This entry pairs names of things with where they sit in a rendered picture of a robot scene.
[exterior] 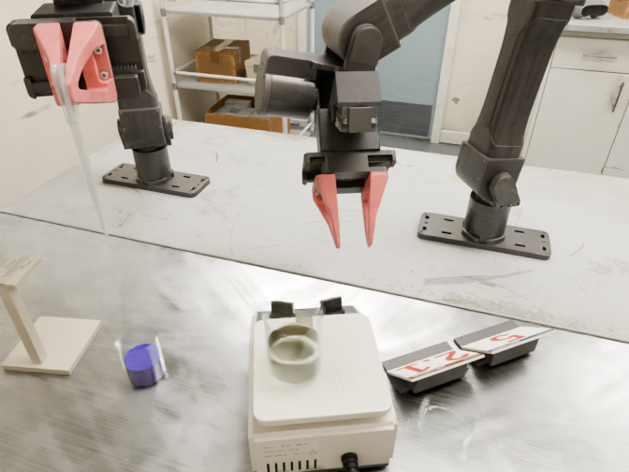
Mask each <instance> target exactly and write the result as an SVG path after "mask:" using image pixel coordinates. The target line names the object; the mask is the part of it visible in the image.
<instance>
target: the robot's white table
mask: <svg viewBox="0 0 629 472"><path fill-rule="evenodd" d="M171 121H172V124H173V133H174V139H173V140H172V145H170V146H168V155H169V161H170V165H171V167H172V168H173V170H174V171H180V172H186V173H192V174H197V175H203V176H208V177H210V184H209V185H208V186H206V187H205V188H204V189H203V190H202V191H201V192H200V193H199V194H198V195H197V196H196V197H194V198H185V197H180V196H174V195H169V194H164V193H158V192H153V191H148V190H142V189H137V188H132V187H126V186H120V185H116V184H105V183H103V180H102V176H103V175H104V174H106V173H107V172H109V171H110V170H112V169H114V168H115V167H117V166H118V165H120V164H122V163H128V164H134V165H135V161H134V157H133V153H132V149H129V150H125V149H124V146H123V144H122V141H121V139H118V140H116V141H114V142H113V143H111V144H109V145H108V146H106V147H104V148H103V149H101V150H100V151H98V152H96V153H94V154H93V155H90V156H89V158H90V162H91V166H92V169H93V173H94V176H95V181H96V185H97V189H98V192H99V196H100V200H101V206H102V211H103V215H104V219H105V224H106V227H107V231H108V234H109V236H113V237H118V238H123V239H127V240H131V241H136V242H141V243H149V244H154V245H158V246H163V247H167V248H172V249H177V250H181V251H185V252H190V253H195V254H200V255H203V256H208V257H213V258H221V259H225V260H230V261H235V262H239V263H244V264H248V265H253V266H257V267H262V268H267V269H272V270H275V271H280V272H285V273H293V274H297V275H302V276H307V277H312V278H316V279H320V280H325V281H330V282H334V283H339V284H343V285H348V286H352V287H357V288H365V289H369V290H374V291H379V292H384V293H388V294H392V295H397V296H402V297H406V298H411V299H415V300H420V301H424V302H433V303H437V304H442V305H446V306H451V307H456V308H460V309H464V310H469V311H474V312H478V313H482V314H487V315H492V316H497V317H505V318H509V319H514V320H518V321H523V322H528V323H532V324H536V325H541V326H546V327H551V328H554V329H559V330H564V331H569V332H576V333H581V334H586V335H590V336H595V337H599V338H604V339H608V340H613V341H618V342H623V343H626V344H629V179H624V178H618V177H610V176H604V175H596V174H589V173H582V172H574V171H568V170H554V169H547V168H539V167H532V166H524V165H523V167H522V170H521V173H520V175H519V179H518V181H517V184H516V186H517V189H518V193H519V198H520V204H519V206H515V207H511V211H510V214H509V217H508V221H507V225H510V226H516V227H522V228H527V229H539V230H544V231H545V232H547V233H548V234H549V240H550V247H551V256H550V259H549V260H541V259H535V258H525V257H520V256H514V255H508V254H504V253H498V252H492V251H488V250H482V249H476V248H472V247H466V246H460V245H455V244H450V243H440V242H435V241H429V240H424V239H420V238H418V237H417V229H418V225H419V222H420V218H421V215H422V213H424V212H429V213H435V214H446V215H452V216H457V217H463V218H465V216H466V211H467V206H468V202H469V198H470V193H471V191H472V189H471V188H470V187H469V186H468V185H467V184H466V183H464V182H463V181H462V180H461V179H460V178H459V177H458V176H457V174H456V171H455V166H456V162H457V158H458V157H457V156H454V155H439V154H433V153H425V152H417V151H410V150H404V149H397V148H389V147H383V146H381V150H395V152H396V159H397V163H396V164H395V166H394V168H389V169H388V182H387V185H386V188H385V191H384V194H383V197H382V200H381V203H380V206H379V209H378V212H377V216H376V221H375V229H374V236H373V244H372V246H371V247H368V246H367V242H366V237H365V230H364V222H363V214H362V206H361V198H360V194H361V193H355V194H337V200H338V211H339V221H340V235H341V246H340V248H339V249H337V248H336V247H335V244H334V241H333V239H332V236H331V233H330V230H329V226H328V224H327V222H326V221H325V219H324V217H323V216H322V214H321V213H320V212H319V210H318V208H317V207H316V205H315V203H314V201H313V194H312V188H313V183H307V185H303V184H302V179H301V171H302V162H303V155H304V154H305V153H312V152H317V144H316V138H311V137H304V136H297V135H290V134H283V133H275V132H269V131H261V130H254V129H247V128H239V127H233V126H225V125H212V124H204V123H198V122H190V121H183V120H176V119H171ZM0 213H1V214H10V215H14V216H18V217H23V218H28V219H33V220H37V221H41V222H46V223H51V224H55V225H60V226H64V227H69V228H73V229H82V230H86V231H91V232H95V233H100V234H104V231H103V229H102V226H101V223H100V220H99V217H98V214H97V212H96V209H95V206H94V203H93V201H92V198H91V195H90V192H89V188H88V185H87V182H86V179H85V175H84V172H83V169H82V165H81V162H80V163H78V164H76V165H75V166H73V167H71V168H70V169H68V170H66V171H64V172H62V173H61V174H59V175H57V176H56V177H54V178H52V179H51V180H49V181H48V182H46V183H45V184H43V185H41V186H39V187H38V188H36V189H35V190H33V191H31V192H30V193H28V194H26V195H25V196H23V197H21V198H20V199H17V200H16V201H14V202H12V203H11V204H9V205H8V206H7V207H5V208H3V209H2V210H0Z"/></svg>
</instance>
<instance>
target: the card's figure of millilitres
mask: <svg viewBox="0 0 629 472"><path fill-rule="evenodd" d="M475 354H477V353H472V352H466V351H460V350H455V349H454V350H451V351H448V352H446V353H443V354H440V355H437V356H434V357H431V358H428V359H426V360H423V361H418V362H415V363H412V364H409V365H406V366H404V367H401V368H398V369H395V370H392V371H393V372H396V373H399V374H402V375H406V376H414V375H417V374H420V373H423V372H426V371H429V370H431V369H433V368H436V367H439V366H442V365H445V364H448V363H451V362H454V361H458V360H461V359H464V358H466V357H469V356H472V355H475Z"/></svg>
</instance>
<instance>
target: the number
mask: <svg viewBox="0 0 629 472"><path fill-rule="evenodd" d="M546 330H548V329H536V328H519V329H516V330H514V331H511V332H506V333H503V334H500V335H497V336H494V337H491V338H489V339H486V340H483V341H480V342H477V343H474V344H471V345H469V346H467V347H476V348H483V349H488V350H490V349H493V348H496V347H499V346H502V345H505V344H508V343H511V342H514V341H517V340H519V339H522V338H525V337H528V336H530V335H533V334H536V333H539V332H543V331H546Z"/></svg>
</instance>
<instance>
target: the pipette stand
mask: <svg viewBox="0 0 629 472"><path fill-rule="evenodd" d="M22 261H23V258H22V257H20V256H12V257H11V258H10V259H9V260H8V261H7V262H6V263H5V264H4V265H3V266H2V267H1V268H0V296H1V299H2V301H3V303H4V305H5V307H6V309H7V311H8V313H9V315H10V317H11V319H12V322H13V324H14V326H15V328H16V330H17V332H18V334H19V336H20V337H21V341H20V342H19V344H17V345H16V347H15V348H14V349H13V350H12V352H11V353H10V354H9V355H8V357H7V358H6V359H5V360H4V362H3V363H2V364H1V366H2V368H3V370H11V371H24V372H35V373H47V374H58V375H71V373H72V372H73V370H74V368H75V367H76V365H77V364H78V362H79V361H80V359H81V357H82V355H83V354H84V352H85V351H86V349H87V348H88V346H89V345H90V344H91V342H92V341H93V339H94V338H95V335H96V334H97V332H98V331H99V329H100V328H101V326H102V322H101V320H92V319H79V318H66V317H39V318H38V320H37V321H36V322H35V324H33V321H32V319H31V318H30V316H29V313H28V311H27V309H26V307H25V304H24V302H23V300H22V297H21V294H20V292H19V291H18V289H17V287H18V285H19V284H20V283H21V282H22V281H23V280H24V279H25V278H26V277H27V276H28V275H29V273H30V272H31V271H32V270H33V269H34V268H35V267H36V266H37V265H38V264H39V263H40V262H41V258H35V257H30V258H29V259H27V260H26V261H25V262H24V263H23V265H22V266H21V267H20V269H19V270H18V271H16V272H15V273H14V274H13V275H12V277H10V276H8V275H9V274H10V273H11V272H12V271H13V270H14V269H15V268H16V267H17V266H18V265H19V264H20V263H21V262H22Z"/></svg>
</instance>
